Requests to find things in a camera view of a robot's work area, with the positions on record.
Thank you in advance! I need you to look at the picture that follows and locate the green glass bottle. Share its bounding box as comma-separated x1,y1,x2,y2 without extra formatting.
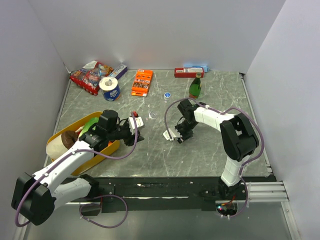
189,73,202,99

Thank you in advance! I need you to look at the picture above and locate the brown mushroom toy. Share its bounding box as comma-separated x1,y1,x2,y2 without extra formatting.
61,130,78,150

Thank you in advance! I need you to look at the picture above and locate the clear plastic bottle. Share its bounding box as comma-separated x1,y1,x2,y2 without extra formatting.
163,92,171,103
148,112,157,120

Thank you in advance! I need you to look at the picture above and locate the green lettuce toy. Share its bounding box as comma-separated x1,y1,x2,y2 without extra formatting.
79,117,99,136

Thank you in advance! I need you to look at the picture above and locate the red snack bag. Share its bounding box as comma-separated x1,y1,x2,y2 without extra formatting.
69,60,114,96

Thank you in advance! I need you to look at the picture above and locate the blue packet behind box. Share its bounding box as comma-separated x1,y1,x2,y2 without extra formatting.
183,63,210,73

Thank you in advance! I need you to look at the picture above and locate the toilet paper roll blue wrap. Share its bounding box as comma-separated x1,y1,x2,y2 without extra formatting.
99,76,121,102

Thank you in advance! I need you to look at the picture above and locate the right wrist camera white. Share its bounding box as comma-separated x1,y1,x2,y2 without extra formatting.
163,127,182,142

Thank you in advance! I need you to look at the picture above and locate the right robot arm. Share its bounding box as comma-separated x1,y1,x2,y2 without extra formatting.
169,99,260,200

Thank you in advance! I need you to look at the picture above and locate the blue bottle cap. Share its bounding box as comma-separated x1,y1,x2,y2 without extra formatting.
164,92,171,99

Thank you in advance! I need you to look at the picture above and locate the aluminium rail frame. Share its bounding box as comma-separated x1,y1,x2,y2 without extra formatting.
13,181,301,240

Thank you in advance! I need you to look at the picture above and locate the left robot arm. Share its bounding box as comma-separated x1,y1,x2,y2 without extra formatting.
11,110,145,227

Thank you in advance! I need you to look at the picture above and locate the yellow oval basket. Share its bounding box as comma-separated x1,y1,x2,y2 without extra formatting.
46,111,120,176

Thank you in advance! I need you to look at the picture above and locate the orange snack box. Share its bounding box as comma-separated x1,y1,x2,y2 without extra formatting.
131,69,154,97

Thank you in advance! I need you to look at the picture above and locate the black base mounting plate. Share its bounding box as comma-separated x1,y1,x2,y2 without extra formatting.
68,176,248,214

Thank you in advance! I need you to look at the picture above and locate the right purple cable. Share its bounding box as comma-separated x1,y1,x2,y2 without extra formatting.
163,97,265,219

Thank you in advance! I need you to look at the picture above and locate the red flat box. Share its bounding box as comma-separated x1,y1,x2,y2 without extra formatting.
174,67,205,78

